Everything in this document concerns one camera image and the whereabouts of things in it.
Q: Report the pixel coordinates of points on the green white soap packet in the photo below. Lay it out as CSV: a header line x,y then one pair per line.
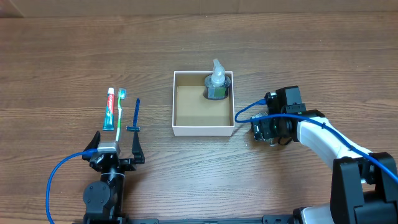
x,y
271,142

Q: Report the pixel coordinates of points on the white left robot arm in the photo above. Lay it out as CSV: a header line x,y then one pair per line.
x,y
104,198

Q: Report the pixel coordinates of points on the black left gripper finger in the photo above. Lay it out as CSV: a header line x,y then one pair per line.
x,y
92,145
137,152

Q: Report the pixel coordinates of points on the green white toothbrush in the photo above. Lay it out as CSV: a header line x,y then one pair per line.
x,y
121,96

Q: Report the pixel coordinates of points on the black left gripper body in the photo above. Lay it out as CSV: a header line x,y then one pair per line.
x,y
115,162

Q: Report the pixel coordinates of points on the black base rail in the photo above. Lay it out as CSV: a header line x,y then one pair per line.
x,y
266,219

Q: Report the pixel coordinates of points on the red green toothpaste tube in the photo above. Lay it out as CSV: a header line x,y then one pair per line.
x,y
108,124

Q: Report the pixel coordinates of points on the clear soap pump bottle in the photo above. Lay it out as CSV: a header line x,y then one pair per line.
x,y
217,84

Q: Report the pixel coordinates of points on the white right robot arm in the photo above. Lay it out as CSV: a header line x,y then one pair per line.
x,y
364,184

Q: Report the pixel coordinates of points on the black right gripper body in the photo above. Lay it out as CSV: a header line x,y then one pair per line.
x,y
259,130

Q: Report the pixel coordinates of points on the blue disposable razor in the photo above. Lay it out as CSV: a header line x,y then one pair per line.
x,y
135,127

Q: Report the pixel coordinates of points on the white cardboard box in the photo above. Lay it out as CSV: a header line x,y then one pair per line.
x,y
193,114

